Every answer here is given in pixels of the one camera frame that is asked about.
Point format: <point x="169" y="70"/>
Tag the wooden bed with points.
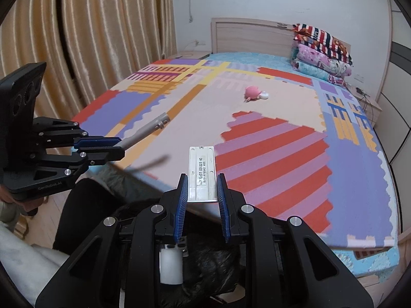
<point x="250" y="35"/>

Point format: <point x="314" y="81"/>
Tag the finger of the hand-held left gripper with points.
<point x="96" y="141"/>
<point x="102" y="154"/>

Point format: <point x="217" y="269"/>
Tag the pink floral quilt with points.
<point x="318" y="56"/>

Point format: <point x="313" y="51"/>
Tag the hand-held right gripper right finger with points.
<point x="224" y="211"/>

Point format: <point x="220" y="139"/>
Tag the person's left forearm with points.
<point x="22" y="256"/>

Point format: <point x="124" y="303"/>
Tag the white plastic wall bracket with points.
<point x="200" y="173"/>

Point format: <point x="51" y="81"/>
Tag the colourful foam play mat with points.
<point x="273" y="141"/>

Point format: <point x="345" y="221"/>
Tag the beige striped curtain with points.
<point x="112" y="32"/>

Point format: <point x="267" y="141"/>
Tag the pink toy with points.
<point x="252" y="92"/>

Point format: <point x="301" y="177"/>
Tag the wooden nightstand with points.
<point x="374" y="109"/>
<point x="196" y="54"/>

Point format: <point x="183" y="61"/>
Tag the beige wardrobe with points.
<point x="398" y="86"/>

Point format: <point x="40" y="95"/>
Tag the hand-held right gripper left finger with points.
<point x="180" y="211"/>

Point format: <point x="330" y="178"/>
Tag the white wall socket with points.
<point x="200" y="42"/>
<point x="359" y="77"/>

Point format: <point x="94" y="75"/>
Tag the grey metal tube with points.
<point x="147" y="130"/>

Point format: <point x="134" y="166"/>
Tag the blue folded quilt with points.
<point x="311" y="69"/>

